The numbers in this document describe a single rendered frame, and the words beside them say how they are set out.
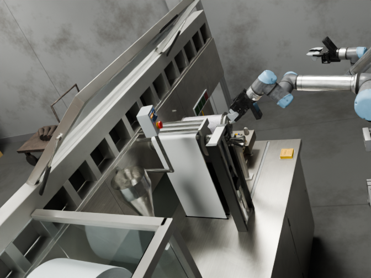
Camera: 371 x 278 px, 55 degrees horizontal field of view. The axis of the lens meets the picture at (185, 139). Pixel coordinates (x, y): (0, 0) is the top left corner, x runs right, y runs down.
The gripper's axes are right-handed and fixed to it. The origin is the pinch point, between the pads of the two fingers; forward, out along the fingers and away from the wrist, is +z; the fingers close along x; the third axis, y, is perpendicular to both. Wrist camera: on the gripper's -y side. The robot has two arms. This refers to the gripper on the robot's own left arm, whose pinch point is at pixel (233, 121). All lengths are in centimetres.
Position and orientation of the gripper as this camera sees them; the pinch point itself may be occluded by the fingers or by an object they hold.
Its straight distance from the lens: 193.8
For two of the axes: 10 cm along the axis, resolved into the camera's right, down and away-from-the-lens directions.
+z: -4.6, 5.5, 7.0
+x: -3.6, 6.0, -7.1
